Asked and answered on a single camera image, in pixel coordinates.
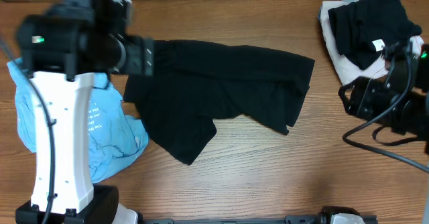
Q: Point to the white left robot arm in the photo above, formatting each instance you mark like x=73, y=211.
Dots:
x=61, y=51

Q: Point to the folded beige garment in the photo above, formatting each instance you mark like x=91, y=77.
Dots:
x=346, y=70

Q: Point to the folded black garment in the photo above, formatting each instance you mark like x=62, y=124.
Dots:
x=362, y=28

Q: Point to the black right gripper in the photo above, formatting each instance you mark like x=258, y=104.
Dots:
x=361, y=104

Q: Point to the light blue t-shirt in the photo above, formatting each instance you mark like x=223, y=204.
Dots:
x=115, y=140

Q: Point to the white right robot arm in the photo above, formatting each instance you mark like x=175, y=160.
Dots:
x=399, y=102

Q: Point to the black t-shirt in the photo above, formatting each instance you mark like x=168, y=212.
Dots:
x=196, y=83

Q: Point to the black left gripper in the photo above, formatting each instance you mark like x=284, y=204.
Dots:
x=147, y=56

